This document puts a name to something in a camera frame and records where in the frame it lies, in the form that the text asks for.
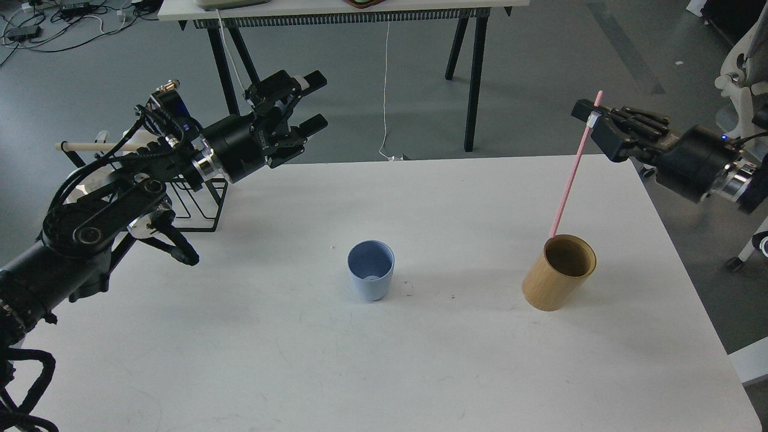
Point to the black wire dish rack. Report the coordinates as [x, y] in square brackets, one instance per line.
[196, 211]

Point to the white background table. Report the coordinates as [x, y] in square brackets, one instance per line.
[224, 20]

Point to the white office chair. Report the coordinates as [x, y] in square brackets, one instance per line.
[742, 80]

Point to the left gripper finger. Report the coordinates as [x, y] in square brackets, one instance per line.
[281, 148]
[275, 96]

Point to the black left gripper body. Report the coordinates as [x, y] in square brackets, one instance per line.
[242, 144]

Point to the pink chopstick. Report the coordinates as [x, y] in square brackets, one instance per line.
[573, 168]

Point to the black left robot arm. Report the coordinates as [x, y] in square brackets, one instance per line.
[104, 207]

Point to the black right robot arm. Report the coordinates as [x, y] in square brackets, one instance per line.
[744, 183]

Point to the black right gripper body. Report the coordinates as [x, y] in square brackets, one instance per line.
[690, 164]

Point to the blue plastic cup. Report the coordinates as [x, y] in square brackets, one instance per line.
[371, 266]

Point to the bamboo cylinder holder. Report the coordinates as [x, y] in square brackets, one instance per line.
[563, 265]

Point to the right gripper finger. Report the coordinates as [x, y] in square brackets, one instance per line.
[606, 141]
[642, 128]

